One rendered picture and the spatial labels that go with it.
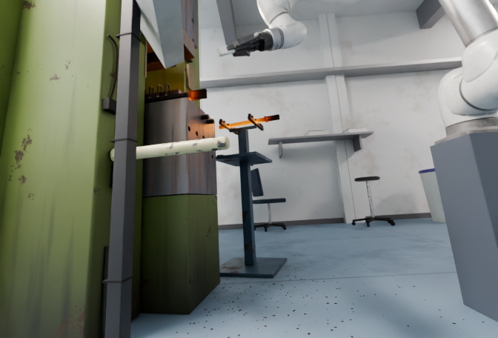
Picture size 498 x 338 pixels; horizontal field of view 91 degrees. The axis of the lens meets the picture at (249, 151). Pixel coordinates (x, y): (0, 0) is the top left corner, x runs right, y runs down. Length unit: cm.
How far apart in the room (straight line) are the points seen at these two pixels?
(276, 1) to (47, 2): 98
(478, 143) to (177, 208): 113
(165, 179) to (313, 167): 338
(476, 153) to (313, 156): 338
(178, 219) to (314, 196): 333
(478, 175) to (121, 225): 109
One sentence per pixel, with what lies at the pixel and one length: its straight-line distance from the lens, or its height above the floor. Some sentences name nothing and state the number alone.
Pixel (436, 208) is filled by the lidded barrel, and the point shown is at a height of 18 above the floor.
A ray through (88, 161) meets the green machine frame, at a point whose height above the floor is 59.
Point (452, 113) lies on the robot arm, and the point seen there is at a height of 70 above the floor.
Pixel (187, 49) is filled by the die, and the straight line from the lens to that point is 152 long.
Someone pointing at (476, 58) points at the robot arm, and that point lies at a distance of 108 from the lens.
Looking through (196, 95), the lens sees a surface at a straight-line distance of 137.
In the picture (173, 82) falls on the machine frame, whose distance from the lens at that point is 177.
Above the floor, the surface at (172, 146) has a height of 62.
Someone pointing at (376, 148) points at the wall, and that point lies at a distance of 467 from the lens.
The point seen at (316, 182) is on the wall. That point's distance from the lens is 427.
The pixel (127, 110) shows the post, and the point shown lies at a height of 68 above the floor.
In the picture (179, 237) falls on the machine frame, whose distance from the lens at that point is 113.
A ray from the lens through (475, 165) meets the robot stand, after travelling 111.
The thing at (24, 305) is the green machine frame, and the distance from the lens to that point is 119.
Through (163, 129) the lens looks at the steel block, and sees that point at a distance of 121.
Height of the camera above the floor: 42
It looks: 12 degrees up
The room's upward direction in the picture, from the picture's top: 4 degrees counter-clockwise
